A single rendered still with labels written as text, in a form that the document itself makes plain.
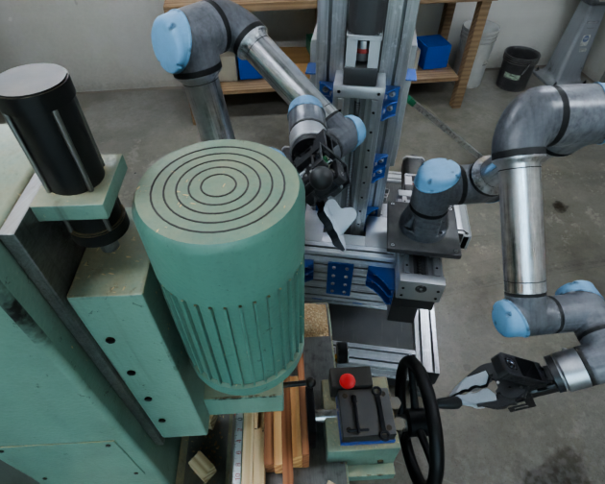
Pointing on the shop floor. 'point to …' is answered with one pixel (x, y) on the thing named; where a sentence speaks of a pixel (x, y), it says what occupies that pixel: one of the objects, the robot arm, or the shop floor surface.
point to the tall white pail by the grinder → (477, 51)
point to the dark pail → (517, 67)
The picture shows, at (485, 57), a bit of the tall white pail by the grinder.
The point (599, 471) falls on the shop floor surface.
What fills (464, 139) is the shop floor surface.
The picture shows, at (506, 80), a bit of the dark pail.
